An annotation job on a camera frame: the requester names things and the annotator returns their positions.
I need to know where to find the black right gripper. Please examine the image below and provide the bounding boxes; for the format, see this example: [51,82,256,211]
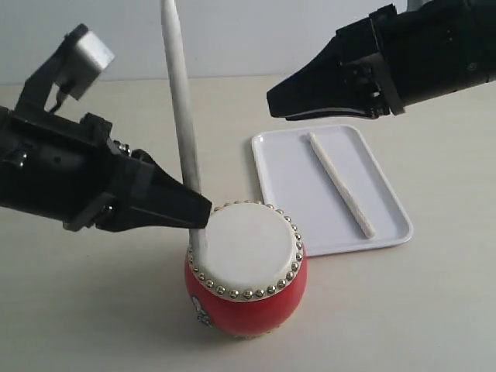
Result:
[267,1,495,121]

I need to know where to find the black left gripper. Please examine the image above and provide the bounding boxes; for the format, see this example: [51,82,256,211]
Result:
[1,108,212,233]

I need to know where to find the white wooden drumstick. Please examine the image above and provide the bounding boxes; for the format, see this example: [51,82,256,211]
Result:
[306,132,376,239]
[160,0,208,259]

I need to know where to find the red small drum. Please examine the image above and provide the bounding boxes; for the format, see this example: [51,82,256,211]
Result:
[184,201,308,338]

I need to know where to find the white plastic tray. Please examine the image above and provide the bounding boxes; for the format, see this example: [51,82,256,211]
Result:
[251,124,414,257]

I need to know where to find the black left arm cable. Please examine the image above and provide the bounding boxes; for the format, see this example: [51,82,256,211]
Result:
[48,87,71,115]

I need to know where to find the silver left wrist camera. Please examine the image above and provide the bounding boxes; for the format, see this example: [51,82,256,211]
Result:
[54,23,115,100]

